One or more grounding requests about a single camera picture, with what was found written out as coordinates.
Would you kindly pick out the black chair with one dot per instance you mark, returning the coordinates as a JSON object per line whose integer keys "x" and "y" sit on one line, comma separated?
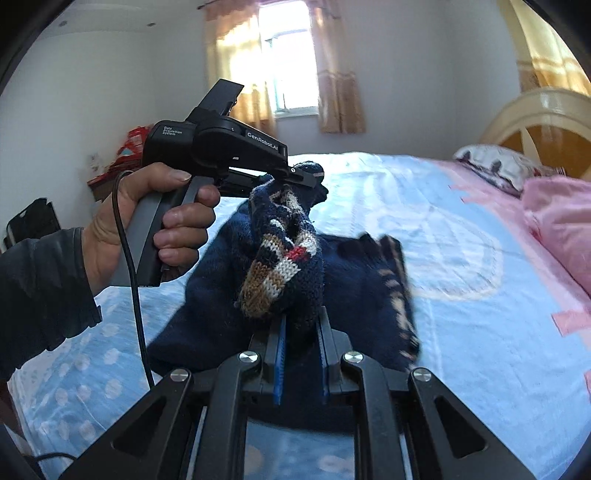
{"x": 30, "y": 224}

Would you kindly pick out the pink pillow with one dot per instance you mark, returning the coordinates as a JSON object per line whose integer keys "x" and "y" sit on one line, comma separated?
{"x": 563, "y": 221}

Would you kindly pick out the window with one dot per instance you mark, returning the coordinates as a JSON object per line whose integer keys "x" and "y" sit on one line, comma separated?
{"x": 291, "y": 60}

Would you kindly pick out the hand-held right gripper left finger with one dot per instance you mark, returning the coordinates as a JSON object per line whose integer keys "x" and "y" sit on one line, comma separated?
{"x": 278, "y": 364}

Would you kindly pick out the red plastic bags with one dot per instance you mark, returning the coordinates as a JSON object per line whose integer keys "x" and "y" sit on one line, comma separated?
{"x": 131, "y": 147}

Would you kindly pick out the cream wooden headboard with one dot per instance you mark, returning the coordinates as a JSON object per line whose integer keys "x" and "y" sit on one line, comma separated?
{"x": 545, "y": 124}

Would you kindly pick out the person's left forearm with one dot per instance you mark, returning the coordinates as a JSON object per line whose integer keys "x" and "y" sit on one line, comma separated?
{"x": 41, "y": 295}

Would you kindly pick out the blue pink bed sheet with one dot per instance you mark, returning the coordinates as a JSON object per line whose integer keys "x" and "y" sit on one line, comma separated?
{"x": 461, "y": 277}

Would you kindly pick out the yellow door curtain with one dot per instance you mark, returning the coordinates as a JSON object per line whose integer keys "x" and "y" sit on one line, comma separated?
{"x": 549, "y": 55}

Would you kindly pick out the person's left hand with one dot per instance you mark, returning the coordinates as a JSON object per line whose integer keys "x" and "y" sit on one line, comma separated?
{"x": 106, "y": 230}

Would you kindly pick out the navy striped knit sweater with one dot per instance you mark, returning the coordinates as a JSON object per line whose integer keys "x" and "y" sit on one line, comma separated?
{"x": 212, "y": 300}

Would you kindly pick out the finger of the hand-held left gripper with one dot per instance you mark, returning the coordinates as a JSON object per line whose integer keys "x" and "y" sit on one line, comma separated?
{"x": 300, "y": 174}
{"x": 240, "y": 183}

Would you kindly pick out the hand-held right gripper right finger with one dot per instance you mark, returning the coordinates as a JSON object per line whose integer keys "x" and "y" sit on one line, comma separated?
{"x": 324, "y": 364}

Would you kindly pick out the patterned pillow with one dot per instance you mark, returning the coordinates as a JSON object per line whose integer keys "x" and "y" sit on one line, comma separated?
{"x": 498, "y": 166}

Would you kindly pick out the beige window curtain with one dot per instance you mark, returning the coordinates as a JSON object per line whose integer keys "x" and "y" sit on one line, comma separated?
{"x": 337, "y": 69}
{"x": 235, "y": 60}

